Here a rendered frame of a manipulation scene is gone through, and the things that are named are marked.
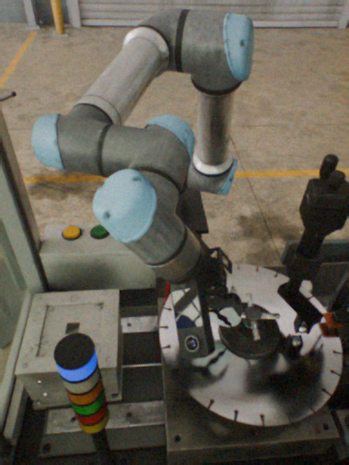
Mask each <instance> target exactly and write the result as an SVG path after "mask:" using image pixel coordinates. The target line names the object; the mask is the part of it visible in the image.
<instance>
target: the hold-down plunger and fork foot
mask: <svg viewBox="0 0 349 465"><path fill-rule="evenodd" d="M302 282H303V281H299V280H291V279H289V282H285V283H283V284H281V285H279V286H278V288H277V291H276V292H277V293H278V294H280V296H281V297H282V298H283V299H284V301H285V302H286V303H287V304H288V305H289V306H290V307H291V308H292V309H293V310H294V311H295V312H296V316H295V319H294V333H298V332H299V329H300V327H301V324H302V322H303V321H304V322H306V324H307V332H306V333H307V334H310V332H311V330H312V328H313V327H314V326H315V325H316V324H318V323H320V321H321V320H322V318H323V317H324V315H323V314H322V313H321V312H320V311H319V310H318V309H317V308H316V307H315V306H314V305H313V304H312V303H311V302H310V301H308V300H307V299H306V298H305V297H304V296H303V295H302V294H301V292H300V291H299V289H300V287H301V284H302Z"/></svg>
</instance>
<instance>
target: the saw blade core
mask: <svg viewBox="0 0 349 465"><path fill-rule="evenodd" d="M238 267H239V270H238V269H237V264H232V274H229V272H228V271H227V270H226V269H225V268H224V270H225V271H226V274H227V278H226V287H227V288H228V291H230V290H231V287H232V285H233V286H234V287H235V288H236V293H237V294H238V295H239V297H240V299H241V302H247V297H246V294H247V293H248V292H250V293H251V294H252V297H253V303H254V304H257V305H259V306H261V307H263V308H265V309H266V310H268V311H269V312H270V313H280V314H281V318H280V319H277V321H278V323H279V326H280V340H279V342H278V344H277V346H276V348H275V349H274V350H273V351H272V352H271V353H268V354H266V355H265V356H262V357H255V358H252V357H245V356H243V355H240V354H238V353H236V352H233V351H231V350H230V349H229V348H228V347H227V346H226V345H225V344H224V342H223V341H222V338H221V336H220V333H219V328H218V325H219V324H215V323H212V322H211V325H212V331H213V335H214V346H215V352H214V353H213V354H212V355H210V356H208V357H205V358H198V359H188V360H187V359H184V358H182V357H181V355H180V350H179V344H178V338H177V331H176V326H175V315H174V308H173V302H172V295H171V294H170V296H169V297H168V299H167V301H166V303H165V306H164V309H163V312H162V316H161V321H160V327H168V329H166V328H160V340H161V346H162V349H163V348H167V347H168V346H170V347H171V348H170V349H168V348H167V349H163V354H164V357H165V360H166V362H167V365H168V367H169V368H170V370H171V373H172V374H173V375H174V377H175V379H176V380H177V381H178V383H179V384H180V385H181V386H182V387H183V389H184V390H185V391H186V390H187V389H188V388H189V387H190V385H191V384H193V385H194V387H191V388H190V389H189V390H188V391H187V393H188V394H189V395H190V396H192V398H194V399H195V400H196V401H198V402H199V403H200V404H202V405H203V406H205V407H206V408H207V409H208V407H209V405H210V403H211V401H214V403H212V405H211V407H210V409H209V410H210V411H213V412H214V413H217V414H219V415H221V416H223V418H227V419H228V420H233V421H234V418H235V411H238V413H237V418H236V422H240V423H243V424H249V425H256V426H263V420H262V418H261V415H263V416H264V425H265V426H275V425H283V424H287V423H290V421H289V418H290V420H291V422H294V421H297V420H300V419H303V418H305V417H308V416H310V415H311V414H313V413H314V412H316V411H317V410H319V409H320V408H321V407H322V406H323V405H324V404H325V403H326V402H327V401H328V400H329V398H330V396H332V393H333V392H334V389H335V387H336V385H337V383H338V381H339V378H340V375H341V369H342V361H343V355H342V347H341V342H340V338H339V334H338V333H330V332H337V329H328V327H327V324H326V322H325V319H324V317H323V318H322V320H321V321H320V323H318V324H316V325H315V326H314V327H313V328H312V330H311V332H310V334H307V333H294V319H295V316H296V312H295V311H294V310H293V309H292V308H291V307H290V306H289V305H288V304H287V303H286V302H285V301H284V299H283V298H282V297H281V296H280V294H278V293H277V292H276V291H277V288H278V286H279V285H281V284H283V283H285V282H289V278H288V277H287V276H285V275H283V274H280V273H277V275H276V272H274V271H272V270H269V269H265V268H263V267H258V272H257V271H256V270H257V266H254V265H249V264H238ZM275 275H276V277H275ZM299 291H300V292H301V294H302V295H303V296H304V297H305V298H306V299H310V298H312V297H313V295H312V294H311V293H309V292H308V291H307V290H306V289H305V288H304V287H303V286H302V285H301V287H300V289H299ZM308 301H310V302H311V303H312V304H313V305H314V306H315V307H316V308H317V309H318V310H319V311H320V312H321V313H324V312H327V311H326V310H325V308H324V307H323V305H322V304H321V303H320V302H319V301H318V300H316V299H315V297H313V298H312V299H311V300H308ZM165 309H167V310H165ZM168 310H171V311H168ZM329 331H330V332H329ZM333 351H335V352H337V353H333ZM338 353H341V354H338ZM176 365H178V366H179V368H175V369H174V367H175V366H176ZM172 369H173V370H172ZM331 371H334V374H333V373H332V372H331ZM336 374H337V375H336ZM338 375H339V376H338ZM322 389H325V391H326V392H328V393H329V394H330V395H329V394H328V393H326V392H325V391H323V390H322ZM306 403H308V404H309V407H311V408H312V409H313V410H314V411H312V409H311V408H309V407H308V406H306ZM287 412H288V413H289V418H288V416H287V415H286V413H287Z"/></svg>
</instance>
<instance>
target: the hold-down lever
mask: <svg viewBox="0 0 349 465"><path fill-rule="evenodd" d="M338 163H339V158H338V156H336V155H335V154H328V155H326V156H325V157H324V159H323V162H322V165H321V167H320V171H319V174H320V179H327V180H328V179H329V175H330V173H331V171H333V170H336V167H337V165H338Z"/></svg>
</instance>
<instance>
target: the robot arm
mask: <svg viewBox="0 0 349 465"><path fill-rule="evenodd" d="M253 52H254V23H253V21H252V19H251V18H250V17H247V16H245V15H235V14H234V12H232V13H228V14H226V13H216V12H206V11H196V10H185V8H178V7H177V8H170V10H166V11H163V12H161V13H157V14H155V15H151V16H149V17H148V18H146V19H145V20H143V21H142V22H140V23H139V24H138V25H136V26H135V28H134V29H133V30H132V31H131V32H130V33H129V34H128V35H127V36H126V37H125V39H124V41H123V46H122V51H121V52H120V53H119V54H118V55H117V57H116V58H115V59H114V60H113V61H112V62H111V64H110V65H108V66H107V67H106V68H105V70H104V71H103V73H102V74H101V75H100V77H99V78H98V79H97V80H96V81H95V82H94V84H93V85H92V86H91V87H90V88H89V89H88V91H87V92H86V93H85V94H84V95H82V97H81V98H80V99H79V100H78V101H77V102H76V103H75V106H74V107H73V108H72V109H71V110H70V111H69V113H68V114H67V115H61V114H43V115H41V116H40V117H39V118H38V119H37V120H36V122H35V125H34V127H33V131H32V139H31V141H32V149H33V150H34V155H35V158H36V159H37V160H38V161H39V162H40V163H43V164H45V165H49V166H51V167H54V168H58V169H62V170H63V172H67V171H71V172H76V173H85V174H91V175H95V176H101V177H104V178H108V179H107V180H105V183H104V185H103V186H101V187H99V188H98V189H97V191H96V193H95V196H94V199H93V213H94V215H95V218H96V219H97V221H98V222H100V223H101V225H102V226H103V227H105V228H106V230H107V231H108V232H110V233H111V235H112V236H113V237H114V238H115V239H116V240H117V241H119V242H121V243H122V244H124V245H125V246H126V247H127V248H128V249H129V250H130V251H131V252H133V253H134V254H135V255H136V256H137V258H138V259H139V260H141V261H142V262H143V263H144V264H145V265H146V266H147V267H149V268H151V269H152V270H153V271H154V272H155V273H156V274H158V275H159V276H160V277H162V278H164V279H165V280H166V281H167V282H169V283H170V290H171V295H172V302H173V308H174V319H175V326H176V331H177V338H178V344H179V350H180V355H181V357H182V358H184V359H187V360H188V359H198V358H205V357H208V356H210V355H212V354H213V353H214V352H215V346H214V335H213V331H212V325H211V322H212V323H215V324H219V325H223V326H226V327H230V326H235V325H237V324H238V323H240V321H241V320H242V313H243V304H242V303H241V299H240V297H239V295H238V294H237V293H236V288H235V287H234V286H233V285H232V287H231V290H230V291H228V288H227V287H226V278H227V274H226V271H225V270H224V268H225V269H226V270H227V271H228V272H229V274H232V263H231V261H230V260H229V259H228V258H227V255H226V254H225V253H224V251H223V250H222V249H221V247H220V246H217V247H214V248H209V247H208V245H207V244H206V243H205V242H204V240H203V239H202V238H201V237H199V235H198V234H197V233H196V232H195V231H194V229H193V228H192V229H188V228H187V227H186V226H185V225H184V223H183V222H182V221H181V220H180V219H182V218H184V217H185V216H186V215H187V214H188V212H189V206H190V201H189V198H188V195H187V192H186V189H191V190H196V191H202V192H207V193H214V194H222V195H225V194H228V193H229V191H230V188H231V185H232V182H233V179H234V174H235V170H236V165H237V159H236V158H234V157H233V156H232V153H231V151H230V150H229V149H228V147H229V138H230V130H231V120H232V111H233V103H234V94H235V91H236V90H237V89H238V88H239V87H240V86H241V85H242V83H243V81H246V80H248V78H249V76H250V73H251V68H252V62H253ZM164 72H176V73H181V74H190V75H191V83H192V86H194V87H195V89H196V90H198V148H196V149H195V151H194V152H193V149H194V143H195V138H194V133H193V131H192V129H191V128H190V126H189V125H188V123H187V122H186V121H185V120H183V119H182V118H180V117H178V116H175V115H172V114H161V115H158V116H155V117H152V118H151V119H150V120H149V122H148V123H147V124H146V125H145V128H144V129H141V128H135V127H129V125H124V124H125V122H126V121H127V119H128V118H129V116H130V114H131V113H132V111H133V110H134V109H135V107H136V106H137V104H138V103H139V101H140V100H141V98H142V97H143V95H144V92H145V90H146V89H147V87H148V86H149V84H150V83H151V82H152V81H153V79H154V78H157V77H159V76H161V75H162V74H163V73H164ZM214 251H217V259H216V258H215V256H214V258H213V256H212V253H214ZM223 256H224V257H225V259H226V260H227V266H226V265H225V264H224V263H223Z"/></svg>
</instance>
